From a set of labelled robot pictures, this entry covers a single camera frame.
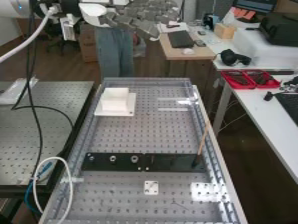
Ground clear box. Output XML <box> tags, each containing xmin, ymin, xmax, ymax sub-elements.
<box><xmin>43</xmin><ymin>77</ymin><xmax>250</xmax><ymax>224</ymax></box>

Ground small white box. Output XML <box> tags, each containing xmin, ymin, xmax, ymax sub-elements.
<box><xmin>93</xmin><ymin>86</ymin><xmax>139</xmax><ymax>117</ymax></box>

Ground black bag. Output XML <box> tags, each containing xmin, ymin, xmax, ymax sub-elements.
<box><xmin>258</xmin><ymin>12</ymin><xmax>298</xmax><ymax>47</ymax></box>

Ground black cable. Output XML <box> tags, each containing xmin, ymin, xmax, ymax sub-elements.
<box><xmin>11</xmin><ymin>13</ymin><xmax>76</xmax><ymax>181</ymax></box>

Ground person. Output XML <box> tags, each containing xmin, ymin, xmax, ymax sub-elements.
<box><xmin>93</xmin><ymin>26</ymin><xmax>136</xmax><ymax>80</ymax></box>

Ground wooden desk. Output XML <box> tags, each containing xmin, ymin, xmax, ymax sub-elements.
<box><xmin>157</xmin><ymin>30</ymin><xmax>220</xmax><ymax>80</ymax></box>

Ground white desk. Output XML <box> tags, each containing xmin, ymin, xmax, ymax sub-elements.
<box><xmin>212</xmin><ymin>74</ymin><xmax>298</xmax><ymax>185</ymax></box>
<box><xmin>194</xmin><ymin>24</ymin><xmax>298</xmax><ymax>73</ymax></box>

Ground blue cable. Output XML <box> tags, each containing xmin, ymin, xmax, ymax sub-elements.
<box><xmin>23</xmin><ymin>164</ymin><xmax>51</xmax><ymax>210</ymax></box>

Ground thin stick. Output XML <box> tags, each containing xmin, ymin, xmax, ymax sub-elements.
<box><xmin>192</xmin><ymin>123</ymin><xmax>213</xmax><ymax>168</ymax></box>

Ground black headphones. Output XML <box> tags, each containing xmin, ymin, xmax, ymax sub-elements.
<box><xmin>220</xmin><ymin>48</ymin><xmax>253</xmax><ymax>67</ymax></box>

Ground black laptop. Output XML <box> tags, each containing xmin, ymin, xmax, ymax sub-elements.
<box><xmin>167</xmin><ymin>30</ymin><xmax>196</xmax><ymax>49</ymax></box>

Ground black plate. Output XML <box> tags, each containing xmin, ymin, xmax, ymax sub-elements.
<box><xmin>81</xmin><ymin>152</ymin><xmax>209</xmax><ymax>174</ymax></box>

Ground small cardboard box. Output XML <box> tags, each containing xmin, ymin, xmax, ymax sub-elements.
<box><xmin>213</xmin><ymin>22</ymin><xmax>238</xmax><ymax>40</ymax></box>

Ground black keyboard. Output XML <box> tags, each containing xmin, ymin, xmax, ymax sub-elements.
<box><xmin>273</xmin><ymin>92</ymin><xmax>298</xmax><ymax>126</ymax></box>

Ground small white square plate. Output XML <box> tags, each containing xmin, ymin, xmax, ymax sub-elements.
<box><xmin>143</xmin><ymin>180</ymin><xmax>160</xmax><ymax>195</ymax></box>

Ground red tray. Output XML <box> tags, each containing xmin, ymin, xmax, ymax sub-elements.
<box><xmin>220</xmin><ymin>70</ymin><xmax>258</xmax><ymax>90</ymax></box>
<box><xmin>245</xmin><ymin>69</ymin><xmax>282</xmax><ymax>89</ymax></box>

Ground white cable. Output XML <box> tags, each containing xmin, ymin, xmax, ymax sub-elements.
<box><xmin>0</xmin><ymin>4</ymin><xmax>61</xmax><ymax>64</ymax></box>
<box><xmin>32</xmin><ymin>156</ymin><xmax>76</xmax><ymax>217</ymax></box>

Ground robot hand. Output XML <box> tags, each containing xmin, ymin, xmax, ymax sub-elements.
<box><xmin>79</xmin><ymin>0</ymin><xmax>184</xmax><ymax>38</ymax></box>

